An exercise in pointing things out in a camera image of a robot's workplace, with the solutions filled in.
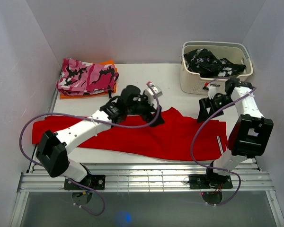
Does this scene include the red trousers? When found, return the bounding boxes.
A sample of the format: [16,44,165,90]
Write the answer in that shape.
[32,106,229,162]

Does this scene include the pink camouflage folded trousers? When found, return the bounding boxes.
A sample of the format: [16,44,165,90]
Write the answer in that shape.
[56,58,119,96]

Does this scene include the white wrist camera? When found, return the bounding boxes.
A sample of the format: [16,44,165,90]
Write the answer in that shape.
[144,82,163,100]
[203,82,217,100]

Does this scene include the orange folded trousers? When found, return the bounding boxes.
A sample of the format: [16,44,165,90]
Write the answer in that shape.
[59,60,117,99]

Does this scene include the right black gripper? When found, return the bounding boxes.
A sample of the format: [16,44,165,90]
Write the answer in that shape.
[196,96,235,123]

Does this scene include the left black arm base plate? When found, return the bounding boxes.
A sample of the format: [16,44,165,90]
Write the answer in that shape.
[63,175,106,190]

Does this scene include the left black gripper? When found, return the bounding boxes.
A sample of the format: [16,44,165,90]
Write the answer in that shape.
[126,93,164,128]

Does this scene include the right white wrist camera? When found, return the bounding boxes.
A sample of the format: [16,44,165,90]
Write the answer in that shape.
[203,82,217,100]

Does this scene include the black white floral trousers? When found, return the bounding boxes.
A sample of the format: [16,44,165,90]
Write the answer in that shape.
[184,48,246,79]

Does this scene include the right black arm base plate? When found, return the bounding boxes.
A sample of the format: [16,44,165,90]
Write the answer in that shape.
[188,174,233,189]

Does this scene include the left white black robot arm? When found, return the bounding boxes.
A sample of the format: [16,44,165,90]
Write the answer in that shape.
[36,82,164,189]

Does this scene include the aluminium rail frame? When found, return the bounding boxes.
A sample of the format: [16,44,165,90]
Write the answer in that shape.
[9,89,284,227]

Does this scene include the cream perforated plastic basket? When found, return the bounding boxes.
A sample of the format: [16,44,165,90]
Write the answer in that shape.
[179,41,253,95]

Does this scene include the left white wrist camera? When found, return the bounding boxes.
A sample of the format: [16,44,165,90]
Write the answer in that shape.
[144,82,163,100]

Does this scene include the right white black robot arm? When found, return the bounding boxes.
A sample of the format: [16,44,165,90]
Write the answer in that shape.
[189,78,274,189]

